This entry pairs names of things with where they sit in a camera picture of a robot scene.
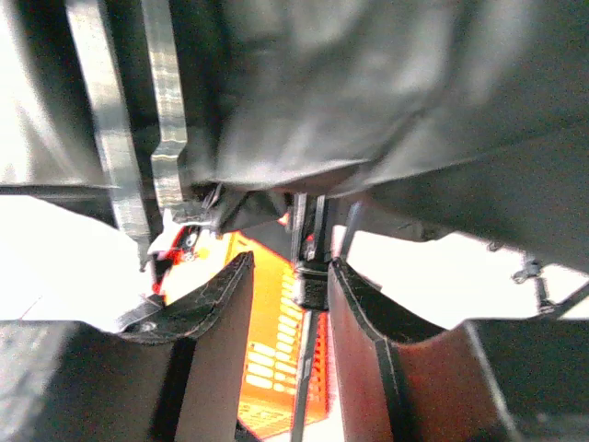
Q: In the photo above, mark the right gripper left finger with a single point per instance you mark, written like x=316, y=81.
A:
x=173, y=376

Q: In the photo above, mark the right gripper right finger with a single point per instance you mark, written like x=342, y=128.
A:
x=402, y=378

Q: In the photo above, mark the black folding umbrella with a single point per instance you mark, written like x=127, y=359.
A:
x=424, y=117

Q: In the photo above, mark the red plastic basket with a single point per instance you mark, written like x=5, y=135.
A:
x=285, y=381

